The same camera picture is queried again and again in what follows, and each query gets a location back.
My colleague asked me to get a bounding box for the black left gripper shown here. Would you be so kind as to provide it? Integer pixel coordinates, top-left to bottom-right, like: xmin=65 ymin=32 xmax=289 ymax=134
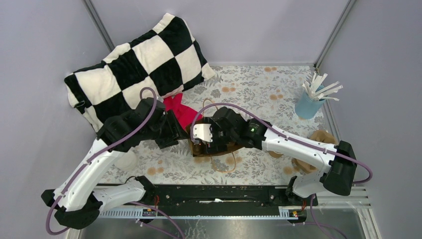
xmin=143 ymin=109 xmax=190 ymax=148

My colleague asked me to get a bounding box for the green paper bag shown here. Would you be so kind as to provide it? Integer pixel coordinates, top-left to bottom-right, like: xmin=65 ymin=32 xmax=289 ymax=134
xmin=189 ymin=141 xmax=242 ymax=174

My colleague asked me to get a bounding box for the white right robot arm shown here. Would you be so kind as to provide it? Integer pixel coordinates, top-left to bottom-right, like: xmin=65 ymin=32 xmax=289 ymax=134
xmin=193 ymin=107 xmax=357 ymax=205

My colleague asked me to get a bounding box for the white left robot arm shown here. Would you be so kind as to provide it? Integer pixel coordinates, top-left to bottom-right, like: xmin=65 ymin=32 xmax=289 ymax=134
xmin=41 ymin=98 xmax=188 ymax=230

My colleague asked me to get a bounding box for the red cloth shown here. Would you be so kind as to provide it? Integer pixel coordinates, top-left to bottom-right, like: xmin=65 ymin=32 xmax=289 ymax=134
xmin=163 ymin=93 xmax=198 ymax=131

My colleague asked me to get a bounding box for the floral patterned table mat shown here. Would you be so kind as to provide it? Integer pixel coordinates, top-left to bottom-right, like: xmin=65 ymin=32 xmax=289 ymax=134
xmin=101 ymin=66 xmax=327 ymax=185

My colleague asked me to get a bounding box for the stack of brown paper cups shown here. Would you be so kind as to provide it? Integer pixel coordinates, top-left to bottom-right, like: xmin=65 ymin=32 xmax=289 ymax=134
xmin=268 ymin=151 xmax=283 ymax=158

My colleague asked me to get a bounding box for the black white checkered pillow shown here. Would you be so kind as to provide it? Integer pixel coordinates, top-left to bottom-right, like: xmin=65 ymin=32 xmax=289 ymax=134
xmin=64 ymin=13 xmax=214 ymax=131

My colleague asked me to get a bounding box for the blue cup of straws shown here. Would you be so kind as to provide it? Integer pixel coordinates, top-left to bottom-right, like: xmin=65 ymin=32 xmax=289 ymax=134
xmin=295 ymin=72 xmax=343 ymax=120

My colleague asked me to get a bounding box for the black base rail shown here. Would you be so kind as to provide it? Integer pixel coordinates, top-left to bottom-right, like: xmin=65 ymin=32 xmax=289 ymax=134
xmin=140 ymin=185 xmax=318 ymax=217

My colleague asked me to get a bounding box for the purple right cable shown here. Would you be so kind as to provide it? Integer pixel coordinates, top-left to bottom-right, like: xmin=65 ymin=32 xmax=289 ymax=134
xmin=189 ymin=103 xmax=374 ymax=239

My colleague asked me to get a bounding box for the purple cable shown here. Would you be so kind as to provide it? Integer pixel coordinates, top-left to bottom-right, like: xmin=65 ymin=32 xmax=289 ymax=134
xmin=45 ymin=87 xmax=187 ymax=239
xmin=189 ymin=103 xmax=374 ymax=239

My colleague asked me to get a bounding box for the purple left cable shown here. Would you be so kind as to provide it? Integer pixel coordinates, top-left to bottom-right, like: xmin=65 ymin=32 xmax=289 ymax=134
xmin=45 ymin=87 xmax=187 ymax=239

